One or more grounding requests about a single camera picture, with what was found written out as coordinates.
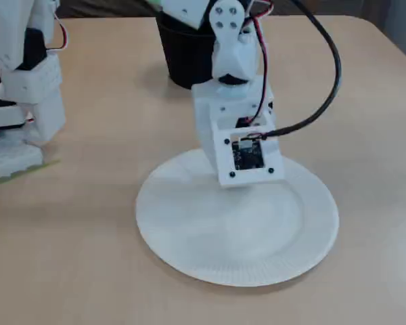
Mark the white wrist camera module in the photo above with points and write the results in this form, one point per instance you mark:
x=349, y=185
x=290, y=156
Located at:
x=248, y=155

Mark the white paper plate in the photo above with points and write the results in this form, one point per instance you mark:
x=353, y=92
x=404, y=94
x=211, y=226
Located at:
x=240, y=237

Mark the green mat under robot base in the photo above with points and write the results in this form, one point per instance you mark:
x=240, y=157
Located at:
x=44, y=166

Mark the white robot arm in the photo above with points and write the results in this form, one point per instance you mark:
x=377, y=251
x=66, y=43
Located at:
x=30, y=84

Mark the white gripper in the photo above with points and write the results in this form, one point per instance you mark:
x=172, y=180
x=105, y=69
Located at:
x=206, y=126

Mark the black pot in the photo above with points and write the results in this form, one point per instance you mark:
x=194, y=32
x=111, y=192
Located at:
x=182, y=57

